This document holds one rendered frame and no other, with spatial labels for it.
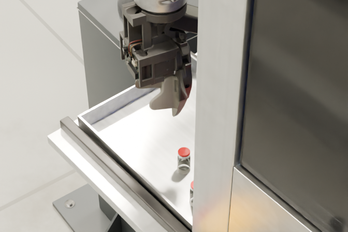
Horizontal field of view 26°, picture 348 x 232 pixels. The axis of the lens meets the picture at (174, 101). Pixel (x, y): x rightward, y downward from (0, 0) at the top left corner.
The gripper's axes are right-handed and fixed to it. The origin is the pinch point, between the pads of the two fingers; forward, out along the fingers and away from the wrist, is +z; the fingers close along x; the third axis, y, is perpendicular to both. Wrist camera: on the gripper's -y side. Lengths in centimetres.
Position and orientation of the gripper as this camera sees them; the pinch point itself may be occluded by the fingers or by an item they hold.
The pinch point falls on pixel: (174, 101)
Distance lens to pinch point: 117.6
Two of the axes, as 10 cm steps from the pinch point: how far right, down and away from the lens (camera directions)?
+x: 4.4, 6.2, -6.5
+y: -9.0, 3.0, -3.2
